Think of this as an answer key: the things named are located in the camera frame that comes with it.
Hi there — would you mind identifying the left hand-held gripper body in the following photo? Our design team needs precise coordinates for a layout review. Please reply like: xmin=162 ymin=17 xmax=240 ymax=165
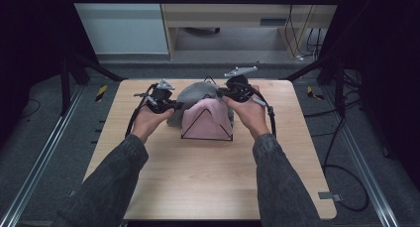
xmin=133 ymin=78 xmax=176 ymax=115

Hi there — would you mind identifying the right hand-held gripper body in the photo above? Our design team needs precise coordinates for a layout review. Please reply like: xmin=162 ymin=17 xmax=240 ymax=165
xmin=224 ymin=65 xmax=259 ymax=104

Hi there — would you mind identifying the grey knit beanie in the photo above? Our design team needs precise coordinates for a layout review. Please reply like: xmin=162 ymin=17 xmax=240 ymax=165
xmin=165 ymin=80 xmax=233 ymax=128

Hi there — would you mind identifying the pink knit beanie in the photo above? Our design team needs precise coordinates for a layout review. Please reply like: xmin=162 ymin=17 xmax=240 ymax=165
xmin=180 ymin=97 xmax=234 ymax=141

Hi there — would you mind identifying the black wire rack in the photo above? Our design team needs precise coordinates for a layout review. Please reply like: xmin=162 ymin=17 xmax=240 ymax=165
xmin=180 ymin=74 xmax=235 ymax=143

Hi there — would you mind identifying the person's left hand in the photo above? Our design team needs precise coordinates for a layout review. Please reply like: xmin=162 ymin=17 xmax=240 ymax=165
xmin=131 ymin=102 xmax=175 ymax=145

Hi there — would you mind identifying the person's right hand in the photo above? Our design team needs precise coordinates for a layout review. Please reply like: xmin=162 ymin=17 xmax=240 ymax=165
xmin=223 ymin=84 xmax=272 ymax=142

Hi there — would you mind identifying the yellow black striped tape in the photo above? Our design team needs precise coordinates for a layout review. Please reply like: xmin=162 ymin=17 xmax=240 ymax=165
xmin=95 ymin=84 xmax=109 ymax=103
xmin=306 ymin=85 xmax=325 ymax=101

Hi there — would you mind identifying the light wooden desk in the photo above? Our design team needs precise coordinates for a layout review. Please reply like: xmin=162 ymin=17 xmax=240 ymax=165
xmin=157 ymin=0 xmax=345 ymax=60

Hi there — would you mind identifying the white panel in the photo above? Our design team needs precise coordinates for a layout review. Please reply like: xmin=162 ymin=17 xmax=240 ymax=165
xmin=68 ymin=0 xmax=170 ymax=56

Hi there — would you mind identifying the grey tape strip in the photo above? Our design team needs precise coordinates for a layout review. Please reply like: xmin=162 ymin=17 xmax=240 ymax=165
xmin=318 ymin=191 xmax=344 ymax=202

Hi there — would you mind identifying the left hand-held gripper cable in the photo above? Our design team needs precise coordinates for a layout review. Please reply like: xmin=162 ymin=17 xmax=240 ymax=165
xmin=124 ymin=82 xmax=158 ymax=139

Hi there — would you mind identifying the hand-held gripper cable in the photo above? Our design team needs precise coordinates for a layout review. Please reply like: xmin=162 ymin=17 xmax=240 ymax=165
xmin=124 ymin=82 xmax=158 ymax=139
xmin=227 ymin=81 xmax=277 ymax=138

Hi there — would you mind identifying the right hand-held gripper cable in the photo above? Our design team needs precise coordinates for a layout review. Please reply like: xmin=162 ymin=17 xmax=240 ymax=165
xmin=227 ymin=81 xmax=277 ymax=138

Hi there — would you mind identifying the black hanging cable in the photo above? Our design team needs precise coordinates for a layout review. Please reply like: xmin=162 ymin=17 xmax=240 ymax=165
xmin=282 ymin=0 xmax=318 ymax=60

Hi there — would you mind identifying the yellow cable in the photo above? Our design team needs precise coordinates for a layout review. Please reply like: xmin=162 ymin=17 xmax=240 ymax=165
xmin=290 ymin=0 xmax=323 ymax=58

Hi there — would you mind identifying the black metal frame stand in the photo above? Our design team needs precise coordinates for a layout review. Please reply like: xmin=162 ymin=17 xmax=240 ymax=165
xmin=59 ymin=52 xmax=128 ymax=117
xmin=282 ymin=53 xmax=348 ymax=117

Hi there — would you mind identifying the aluminium floor rail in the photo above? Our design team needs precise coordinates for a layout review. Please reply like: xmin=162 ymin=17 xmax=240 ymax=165
xmin=321 ymin=84 xmax=402 ymax=227
xmin=0 ymin=84 xmax=85 ymax=227

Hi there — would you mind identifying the black floor cable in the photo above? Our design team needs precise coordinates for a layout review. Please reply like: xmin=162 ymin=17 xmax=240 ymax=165
xmin=303 ymin=71 xmax=370 ymax=212

